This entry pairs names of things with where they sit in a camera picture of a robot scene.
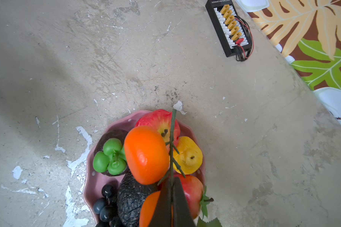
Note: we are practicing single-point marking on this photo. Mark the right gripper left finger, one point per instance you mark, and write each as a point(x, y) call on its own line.
point(162, 216)

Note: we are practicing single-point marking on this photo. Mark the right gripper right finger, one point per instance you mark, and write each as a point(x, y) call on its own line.
point(181, 213)

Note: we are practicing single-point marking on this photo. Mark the orange tangerine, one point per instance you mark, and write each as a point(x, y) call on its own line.
point(147, 155)
point(148, 209)

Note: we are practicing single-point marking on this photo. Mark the red strawberry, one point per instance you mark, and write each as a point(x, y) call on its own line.
point(194, 193)

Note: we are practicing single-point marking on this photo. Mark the dark avocado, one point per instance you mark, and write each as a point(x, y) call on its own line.
point(130, 198)

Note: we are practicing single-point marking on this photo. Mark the dark grape bunch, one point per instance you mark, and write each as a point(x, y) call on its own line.
point(106, 208)

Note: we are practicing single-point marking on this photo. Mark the yellow lemon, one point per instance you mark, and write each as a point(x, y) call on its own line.
point(190, 156)

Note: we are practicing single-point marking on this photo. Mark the red apple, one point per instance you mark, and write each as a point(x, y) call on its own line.
point(155, 125)

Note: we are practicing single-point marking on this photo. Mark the green leaf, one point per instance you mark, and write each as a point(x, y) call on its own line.
point(213, 223)

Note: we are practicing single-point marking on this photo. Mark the black tray with items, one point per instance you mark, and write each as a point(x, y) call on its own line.
point(233, 31)

